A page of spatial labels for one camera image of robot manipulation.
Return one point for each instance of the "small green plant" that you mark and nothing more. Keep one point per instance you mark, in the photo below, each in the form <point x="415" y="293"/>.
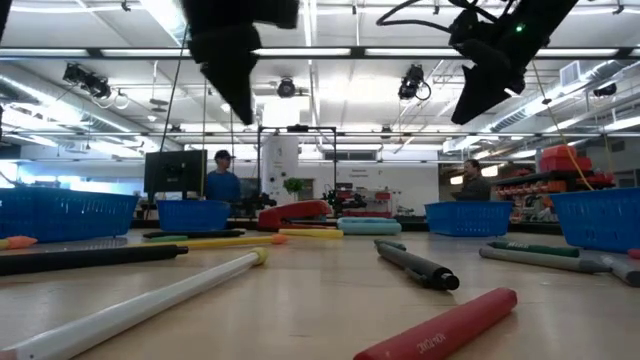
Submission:
<point x="293" y="185"/>

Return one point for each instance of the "black pen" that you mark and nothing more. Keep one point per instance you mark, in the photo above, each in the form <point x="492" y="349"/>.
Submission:
<point x="420" y="268"/>
<point x="90" y="257"/>
<point x="195" y="233"/>

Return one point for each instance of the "black light bar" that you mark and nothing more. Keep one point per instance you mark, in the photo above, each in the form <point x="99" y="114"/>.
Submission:
<point x="357" y="52"/>

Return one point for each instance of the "red stapler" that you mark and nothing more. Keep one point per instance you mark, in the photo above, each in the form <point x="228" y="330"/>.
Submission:
<point x="300" y="209"/>

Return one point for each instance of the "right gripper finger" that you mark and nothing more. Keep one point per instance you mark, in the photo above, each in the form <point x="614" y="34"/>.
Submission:
<point x="485" y="92"/>
<point x="467" y="85"/>

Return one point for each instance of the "blue plastic bin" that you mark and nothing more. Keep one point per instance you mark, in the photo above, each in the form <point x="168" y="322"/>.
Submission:
<point x="192" y="216"/>
<point x="65" y="215"/>
<point x="467" y="218"/>
<point x="600" y="220"/>

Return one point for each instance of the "small black device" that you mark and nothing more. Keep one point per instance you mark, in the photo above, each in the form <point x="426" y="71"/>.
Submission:
<point x="605" y="90"/>

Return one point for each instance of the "red crayon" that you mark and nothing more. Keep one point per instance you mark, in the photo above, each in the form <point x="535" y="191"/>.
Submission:
<point x="440" y="330"/>

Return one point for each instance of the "small black robot arm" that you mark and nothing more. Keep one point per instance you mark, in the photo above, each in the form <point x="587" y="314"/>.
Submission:
<point x="257" y="201"/>
<point x="345" y="201"/>

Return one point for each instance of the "black monitor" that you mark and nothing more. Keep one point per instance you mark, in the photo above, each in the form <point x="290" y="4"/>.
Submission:
<point x="175" y="172"/>

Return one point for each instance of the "black camera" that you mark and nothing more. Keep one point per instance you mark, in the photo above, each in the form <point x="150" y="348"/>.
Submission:
<point x="87" y="80"/>
<point x="286" y="88"/>
<point x="411" y="82"/>

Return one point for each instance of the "black metal frame stand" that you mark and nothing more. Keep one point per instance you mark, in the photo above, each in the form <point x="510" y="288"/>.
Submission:
<point x="297" y="128"/>

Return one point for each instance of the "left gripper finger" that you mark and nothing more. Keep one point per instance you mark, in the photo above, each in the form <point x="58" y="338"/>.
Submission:
<point x="245" y="85"/>
<point x="225" y="85"/>

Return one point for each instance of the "yellow marker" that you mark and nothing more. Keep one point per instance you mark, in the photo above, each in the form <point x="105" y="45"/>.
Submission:
<point x="310" y="233"/>

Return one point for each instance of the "cyan calculator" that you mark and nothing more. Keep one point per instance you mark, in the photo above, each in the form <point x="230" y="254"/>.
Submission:
<point x="370" y="227"/>

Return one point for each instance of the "yellow pencil orange eraser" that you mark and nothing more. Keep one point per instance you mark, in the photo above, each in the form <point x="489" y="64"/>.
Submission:
<point x="225" y="242"/>

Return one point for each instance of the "white pencil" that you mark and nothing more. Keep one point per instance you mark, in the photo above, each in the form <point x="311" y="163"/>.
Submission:
<point x="150" y="298"/>

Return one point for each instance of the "shelf with red bins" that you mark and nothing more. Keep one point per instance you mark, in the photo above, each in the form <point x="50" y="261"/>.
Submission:
<point x="555" y="177"/>

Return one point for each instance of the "dark green crayon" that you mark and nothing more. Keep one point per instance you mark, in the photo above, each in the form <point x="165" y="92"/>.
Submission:
<point x="399" y="245"/>

